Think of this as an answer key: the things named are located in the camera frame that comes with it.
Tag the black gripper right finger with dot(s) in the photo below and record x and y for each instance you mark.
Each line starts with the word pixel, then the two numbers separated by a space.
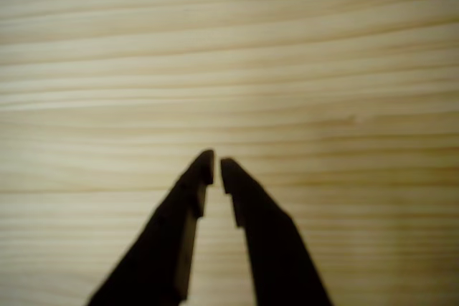
pixel 276 248

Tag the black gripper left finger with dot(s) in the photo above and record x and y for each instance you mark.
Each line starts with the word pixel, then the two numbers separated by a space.
pixel 165 248

